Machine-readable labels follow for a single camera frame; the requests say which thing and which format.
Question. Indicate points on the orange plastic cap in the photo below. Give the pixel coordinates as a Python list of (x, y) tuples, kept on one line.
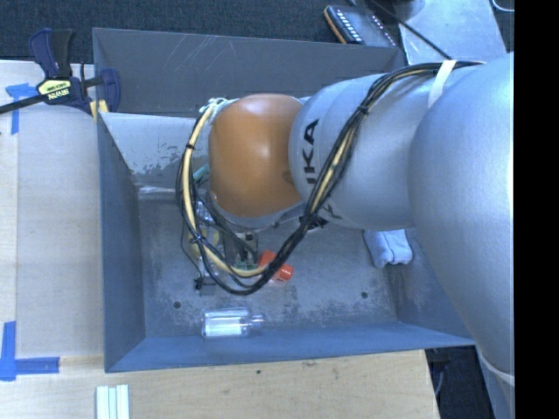
[(285, 271)]

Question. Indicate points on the grey metal bin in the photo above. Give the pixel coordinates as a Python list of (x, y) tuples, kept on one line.
[(332, 304)]

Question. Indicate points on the white cloth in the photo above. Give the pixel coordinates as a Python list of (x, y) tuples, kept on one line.
[(389, 247)]

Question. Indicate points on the pale wood board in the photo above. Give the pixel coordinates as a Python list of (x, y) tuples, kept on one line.
[(57, 234)]

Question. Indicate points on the black cylinder on white bracket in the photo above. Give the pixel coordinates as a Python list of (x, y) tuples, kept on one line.
[(250, 237)]

